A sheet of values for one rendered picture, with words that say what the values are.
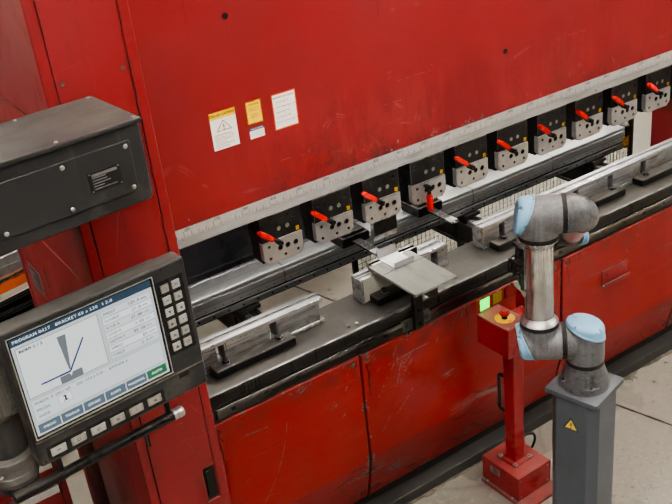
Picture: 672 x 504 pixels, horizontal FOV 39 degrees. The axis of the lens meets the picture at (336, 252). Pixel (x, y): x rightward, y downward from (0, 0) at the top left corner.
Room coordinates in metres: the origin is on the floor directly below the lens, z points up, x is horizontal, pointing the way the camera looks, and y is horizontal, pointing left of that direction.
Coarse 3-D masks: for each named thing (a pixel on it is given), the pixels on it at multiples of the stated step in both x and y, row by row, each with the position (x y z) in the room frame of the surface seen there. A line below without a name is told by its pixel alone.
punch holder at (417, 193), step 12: (432, 156) 3.02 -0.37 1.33; (408, 168) 2.98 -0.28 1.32; (420, 168) 2.99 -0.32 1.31; (432, 168) 3.02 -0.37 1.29; (408, 180) 2.98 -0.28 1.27; (420, 180) 2.99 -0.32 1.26; (432, 180) 3.01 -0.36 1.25; (444, 180) 3.04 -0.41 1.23; (408, 192) 2.99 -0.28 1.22; (420, 192) 2.99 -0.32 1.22; (432, 192) 3.01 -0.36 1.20
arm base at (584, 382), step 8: (568, 368) 2.37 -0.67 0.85; (576, 368) 2.35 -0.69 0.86; (584, 368) 2.34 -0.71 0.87; (592, 368) 2.33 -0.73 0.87; (600, 368) 2.34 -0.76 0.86; (560, 376) 2.40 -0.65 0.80; (568, 376) 2.36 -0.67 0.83; (576, 376) 2.34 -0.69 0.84; (584, 376) 2.33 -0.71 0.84; (592, 376) 2.33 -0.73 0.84; (600, 376) 2.34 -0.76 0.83; (608, 376) 2.37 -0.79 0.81; (560, 384) 2.39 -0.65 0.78; (568, 384) 2.35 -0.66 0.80; (576, 384) 2.34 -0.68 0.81; (584, 384) 2.33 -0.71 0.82; (592, 384) 2.33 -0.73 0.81; (600, 384) 2.33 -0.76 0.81; (608, 384) 2.35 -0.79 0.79; (568, 392) 2.35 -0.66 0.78; (576, 392) 2.33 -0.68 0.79; (584, 392) 2.32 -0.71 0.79; (592, 392) 2.32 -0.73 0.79; (600, 392) 2.32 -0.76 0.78
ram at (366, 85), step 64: (128, 0) 2.52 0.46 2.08; (192, 0) 2.62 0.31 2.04; (256, 0) 2.72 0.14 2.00; (320, 0) 2.83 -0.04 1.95; (384, 0) 2.95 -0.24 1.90; (448, 0) 3.08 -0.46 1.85; (512, 0) 3.22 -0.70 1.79; (576, 0) 3.38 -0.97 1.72; (640, 0) 3.56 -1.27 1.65; (192, 64) 2.60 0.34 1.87; (256, 64) 2.70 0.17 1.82; (320, 64) 2.81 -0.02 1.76; (384, 64) 2.94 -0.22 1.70; (448, 64) 3.07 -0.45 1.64; (512, 64) 3.22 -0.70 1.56; (576, 64) 3.39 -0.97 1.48; (192, 128) 2.58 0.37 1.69; (320, 128) 2.80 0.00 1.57; (384, 128) 2.93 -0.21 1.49; (448, 128) 3.06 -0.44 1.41; (192, 192) 2.56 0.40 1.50; (256, 192) 2.67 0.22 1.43; (320, 192) 2.79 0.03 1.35
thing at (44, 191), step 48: (0, 144) 1.89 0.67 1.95; (48, 144) 1.86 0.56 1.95; (96, 144) 1.91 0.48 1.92; (0, 192) 1.77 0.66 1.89; (48, 192) 1.83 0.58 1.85; (96, 192) 1.89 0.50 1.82; (144, 192) 1.96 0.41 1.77; (0, 240) 1.76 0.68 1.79; (0, 384) 1.79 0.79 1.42; (0, 432) 1.78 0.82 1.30; (0, 480) 1.76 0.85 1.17
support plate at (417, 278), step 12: (408, 252) 2.97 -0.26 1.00; (384, 264) 2.90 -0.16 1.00; (408, 264) 2.88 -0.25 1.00; (420, 264) 2.87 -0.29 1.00; (432, 264) 2.86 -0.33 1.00; (384, 276) 2.82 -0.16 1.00; (396, 276) 2.81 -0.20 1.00; (408, 276) 2.80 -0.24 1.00; (420, 276) 2.79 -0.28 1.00; (432, 276) 2.78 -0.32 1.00; (444, 276) 2.77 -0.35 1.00; (456, 276) 2.76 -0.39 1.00; (408, 288) 2.72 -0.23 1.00; (420, 288) 2.71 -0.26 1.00; (432, 288) 2.70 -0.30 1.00
